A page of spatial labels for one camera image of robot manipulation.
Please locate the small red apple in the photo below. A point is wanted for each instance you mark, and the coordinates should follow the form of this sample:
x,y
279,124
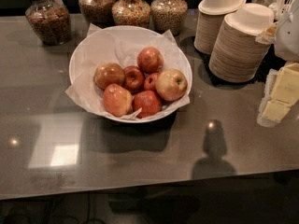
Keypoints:
x,y
150,80

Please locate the black mat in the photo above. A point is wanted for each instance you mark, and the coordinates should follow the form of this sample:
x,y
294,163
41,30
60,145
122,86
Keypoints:
x,y
270,61

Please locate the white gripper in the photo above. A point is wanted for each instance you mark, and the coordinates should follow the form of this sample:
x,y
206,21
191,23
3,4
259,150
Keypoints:
x,y
288,42

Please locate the glass cereal jar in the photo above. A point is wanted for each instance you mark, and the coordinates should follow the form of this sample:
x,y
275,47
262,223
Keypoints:
x,y
168,15
50,20
131,12
96,11

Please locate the glass cereal jar far left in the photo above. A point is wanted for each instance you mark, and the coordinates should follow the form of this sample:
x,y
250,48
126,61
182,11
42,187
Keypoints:
x,y
50,20

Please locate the white paper liner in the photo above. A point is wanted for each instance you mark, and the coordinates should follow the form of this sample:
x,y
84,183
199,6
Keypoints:
x,y
90,90

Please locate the orange-red apple front left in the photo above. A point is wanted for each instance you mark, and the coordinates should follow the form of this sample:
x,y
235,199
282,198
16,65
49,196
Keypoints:
x,y
117,100

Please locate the red-green apple left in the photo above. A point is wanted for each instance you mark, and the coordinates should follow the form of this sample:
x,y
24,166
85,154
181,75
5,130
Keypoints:
x,y
108,73

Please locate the yellow-red apple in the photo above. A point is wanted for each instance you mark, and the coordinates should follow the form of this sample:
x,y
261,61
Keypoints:
x,y
171,85

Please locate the dark red apple center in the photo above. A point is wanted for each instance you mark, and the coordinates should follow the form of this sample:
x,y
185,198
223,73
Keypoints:
x,y
134,79

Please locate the white bowl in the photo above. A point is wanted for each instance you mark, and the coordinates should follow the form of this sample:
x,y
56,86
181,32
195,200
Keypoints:
x,y
102,44

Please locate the red apple top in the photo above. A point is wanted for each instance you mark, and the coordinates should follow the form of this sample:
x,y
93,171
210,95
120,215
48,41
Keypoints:
x,y
150,60

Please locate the paper bowl stack back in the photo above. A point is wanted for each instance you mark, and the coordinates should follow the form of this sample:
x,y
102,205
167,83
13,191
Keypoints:
x,y
210,17

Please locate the red apple front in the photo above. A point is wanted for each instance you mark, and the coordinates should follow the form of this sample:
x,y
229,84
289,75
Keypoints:
x,y
148,102

